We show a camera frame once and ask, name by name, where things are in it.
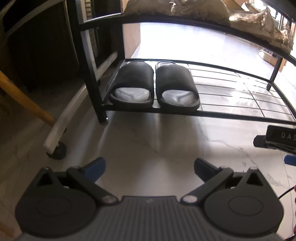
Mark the black metal shoe rack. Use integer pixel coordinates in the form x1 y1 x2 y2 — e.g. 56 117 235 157
65 0 296 127

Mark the dark wooden cabinet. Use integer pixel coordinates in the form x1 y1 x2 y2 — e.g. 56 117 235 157
0 0 80 93

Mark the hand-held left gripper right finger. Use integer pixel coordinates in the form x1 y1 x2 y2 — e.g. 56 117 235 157
180 158 264 205

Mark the cardboard box with basket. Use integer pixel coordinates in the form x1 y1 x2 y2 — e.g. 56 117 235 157
257 48 284 73

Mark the large cardboard panel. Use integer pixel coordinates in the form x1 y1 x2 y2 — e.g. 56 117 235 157
122 23 142 59

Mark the yellow wooden chair leg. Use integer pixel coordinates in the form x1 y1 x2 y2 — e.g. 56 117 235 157
0 70 55 127

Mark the black slide sandal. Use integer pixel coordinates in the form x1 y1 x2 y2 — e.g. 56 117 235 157
108 61 154 110
155 60 201 112

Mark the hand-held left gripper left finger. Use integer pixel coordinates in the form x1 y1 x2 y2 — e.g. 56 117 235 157
35 157 117 206

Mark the black cable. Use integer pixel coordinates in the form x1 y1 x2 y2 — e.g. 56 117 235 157
277 186 296 200

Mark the white frame stand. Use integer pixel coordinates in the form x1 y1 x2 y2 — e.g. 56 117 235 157
43 51 119 159

